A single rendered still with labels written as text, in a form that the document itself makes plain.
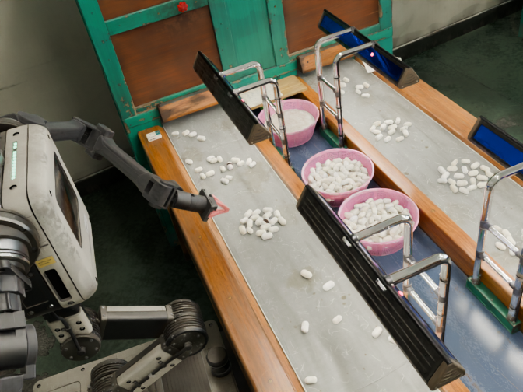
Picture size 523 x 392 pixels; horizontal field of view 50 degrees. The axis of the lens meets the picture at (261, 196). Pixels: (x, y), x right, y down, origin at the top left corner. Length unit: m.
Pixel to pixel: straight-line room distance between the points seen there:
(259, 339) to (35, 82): 2.10
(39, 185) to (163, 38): 1.36
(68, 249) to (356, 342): 0.81
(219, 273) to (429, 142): 0.97
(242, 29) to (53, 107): 1.28
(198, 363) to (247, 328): 0.37
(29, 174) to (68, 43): 2.04
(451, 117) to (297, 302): 1.05
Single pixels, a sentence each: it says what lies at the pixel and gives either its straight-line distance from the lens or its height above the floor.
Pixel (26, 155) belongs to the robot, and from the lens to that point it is 1.31.
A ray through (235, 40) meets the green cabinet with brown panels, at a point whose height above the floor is 1.02.
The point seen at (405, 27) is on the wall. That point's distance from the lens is 4.27.
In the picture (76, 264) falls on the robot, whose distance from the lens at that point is 1.29.
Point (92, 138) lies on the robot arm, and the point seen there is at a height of 1.09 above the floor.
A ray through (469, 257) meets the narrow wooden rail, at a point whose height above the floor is 0.76.
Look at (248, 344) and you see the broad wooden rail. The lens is 1.63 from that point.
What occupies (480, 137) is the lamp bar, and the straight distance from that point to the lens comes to 1.74.
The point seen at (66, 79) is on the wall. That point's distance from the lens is 3.29.
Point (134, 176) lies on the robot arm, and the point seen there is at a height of 1.06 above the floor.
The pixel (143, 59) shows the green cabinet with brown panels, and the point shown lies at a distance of 2.46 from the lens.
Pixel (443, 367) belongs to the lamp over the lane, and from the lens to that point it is 1.17.
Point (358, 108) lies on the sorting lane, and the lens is 2.48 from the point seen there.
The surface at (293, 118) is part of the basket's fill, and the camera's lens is 2.48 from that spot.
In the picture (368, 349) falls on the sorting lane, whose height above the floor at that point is 0.74.
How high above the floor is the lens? 2.09
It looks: 40 degrees down
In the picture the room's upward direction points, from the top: 12 degrees counter-clockwise
